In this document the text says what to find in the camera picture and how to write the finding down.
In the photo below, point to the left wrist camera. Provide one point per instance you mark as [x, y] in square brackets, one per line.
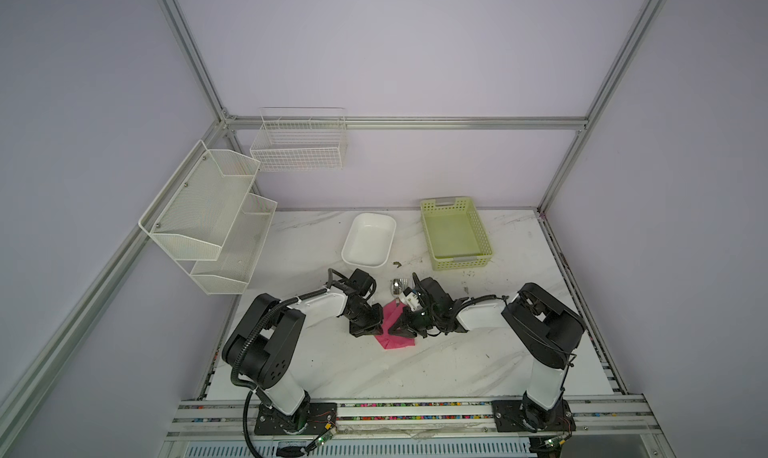
[363, 283]

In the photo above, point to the white mesh lower shelf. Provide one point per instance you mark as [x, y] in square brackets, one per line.
[232, 272]

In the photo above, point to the aluminium front rail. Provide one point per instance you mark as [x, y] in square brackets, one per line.
[423, 418]

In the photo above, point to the aluminium frame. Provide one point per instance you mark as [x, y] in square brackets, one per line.
[35, 385]

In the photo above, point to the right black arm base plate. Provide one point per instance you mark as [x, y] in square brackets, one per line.
[525, 416]

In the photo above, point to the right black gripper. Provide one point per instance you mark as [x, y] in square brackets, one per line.
[404, 320]

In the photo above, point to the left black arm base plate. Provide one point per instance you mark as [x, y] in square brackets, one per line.
[310, 419]

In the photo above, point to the spoon with teal handle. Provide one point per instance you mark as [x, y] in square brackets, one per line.
[397, 286]

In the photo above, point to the green perforated plastic basket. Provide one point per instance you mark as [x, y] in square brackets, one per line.
[455, 234]

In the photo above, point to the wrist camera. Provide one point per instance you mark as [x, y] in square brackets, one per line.
[411, 299]
[363, 283]

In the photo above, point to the white plastic tray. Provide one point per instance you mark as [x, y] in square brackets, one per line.
[369, 240]

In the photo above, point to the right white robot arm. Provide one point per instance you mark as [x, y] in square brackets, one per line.
[550, 330]

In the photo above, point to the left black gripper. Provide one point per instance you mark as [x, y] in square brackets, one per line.
[373, 328]

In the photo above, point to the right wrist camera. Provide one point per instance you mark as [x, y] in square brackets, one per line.
[411, 299]

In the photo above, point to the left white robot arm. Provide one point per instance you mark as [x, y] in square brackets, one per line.
[260, 349]

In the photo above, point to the white wire wall basket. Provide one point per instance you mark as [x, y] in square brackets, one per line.
[300, 139]

